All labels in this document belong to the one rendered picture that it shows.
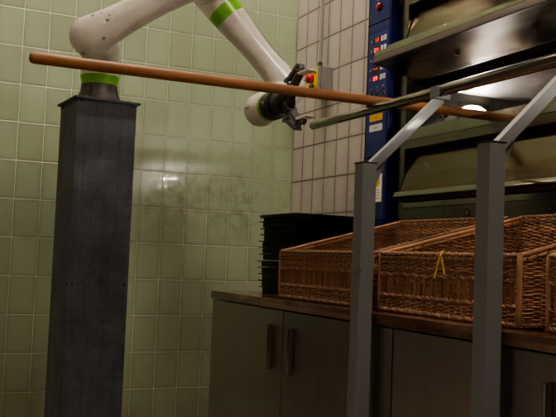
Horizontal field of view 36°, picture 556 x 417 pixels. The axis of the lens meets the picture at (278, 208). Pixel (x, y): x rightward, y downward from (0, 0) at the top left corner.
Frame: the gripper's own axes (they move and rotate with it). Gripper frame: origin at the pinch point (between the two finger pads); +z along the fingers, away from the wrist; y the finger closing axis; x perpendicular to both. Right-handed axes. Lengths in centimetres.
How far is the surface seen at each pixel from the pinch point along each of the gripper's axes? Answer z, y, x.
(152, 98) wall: -123, -16, 11
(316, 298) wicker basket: -2, 60, -6
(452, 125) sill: -6, 3, -56
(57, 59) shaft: 2, 1, 73
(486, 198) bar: 87, 35, 5
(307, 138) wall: -109, -4, -56
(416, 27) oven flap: -28, -35, -56
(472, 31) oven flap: 20, -20, -43
